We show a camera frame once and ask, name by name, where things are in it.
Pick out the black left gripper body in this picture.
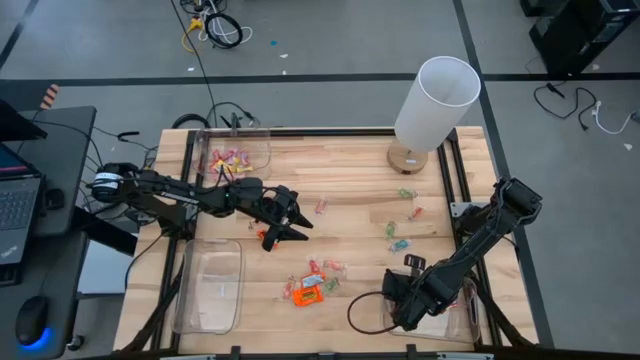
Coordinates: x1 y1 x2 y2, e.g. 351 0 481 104
234 177 301 253

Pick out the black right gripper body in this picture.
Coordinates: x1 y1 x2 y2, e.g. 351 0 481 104
382 253 436 332

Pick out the clear plastic bin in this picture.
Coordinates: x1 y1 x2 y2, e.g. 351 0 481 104
193 127 273 182
381 276 484 346
171 238 247 336

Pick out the large orange Reese's pack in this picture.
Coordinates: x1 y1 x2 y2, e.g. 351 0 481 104
292 286 325 308

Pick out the white shade table lamp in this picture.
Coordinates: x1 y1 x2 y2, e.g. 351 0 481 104
387 54 483 176

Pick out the black desk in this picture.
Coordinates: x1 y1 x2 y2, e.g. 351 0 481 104
0 104 99 360

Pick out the small black desk device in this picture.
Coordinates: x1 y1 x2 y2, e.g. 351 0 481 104
43 187 66 211

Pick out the orange black striped marker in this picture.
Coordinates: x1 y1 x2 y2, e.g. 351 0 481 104
39 83 61 111

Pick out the black laptop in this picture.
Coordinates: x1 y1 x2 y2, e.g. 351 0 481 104
0 142 45 266

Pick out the black computer mouse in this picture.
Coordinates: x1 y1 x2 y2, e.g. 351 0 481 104
13 294 52 347

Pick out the black monitor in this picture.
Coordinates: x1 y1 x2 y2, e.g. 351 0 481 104
0 97 49 144

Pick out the black computer tower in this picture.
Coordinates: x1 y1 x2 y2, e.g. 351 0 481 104
519 0 640 77

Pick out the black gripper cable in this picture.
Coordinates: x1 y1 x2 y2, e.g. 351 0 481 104
346 289 401 336

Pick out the black cable bundle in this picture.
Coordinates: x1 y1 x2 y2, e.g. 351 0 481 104
172 102 261 130

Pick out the long black floor cable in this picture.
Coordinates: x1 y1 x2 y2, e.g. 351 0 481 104
169 0 219 127

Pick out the white floor cable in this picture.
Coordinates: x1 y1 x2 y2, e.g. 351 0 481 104
197 19 255 47

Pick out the black coiled cable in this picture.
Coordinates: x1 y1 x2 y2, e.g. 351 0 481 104
203 10 245 50

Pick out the yellow extension cable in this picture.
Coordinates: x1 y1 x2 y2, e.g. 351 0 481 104
180 16 207 54

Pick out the black power cable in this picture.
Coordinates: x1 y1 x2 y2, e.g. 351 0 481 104
532 81 600 133

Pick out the white charger cable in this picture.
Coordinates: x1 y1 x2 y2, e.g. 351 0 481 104
591 99 640 136

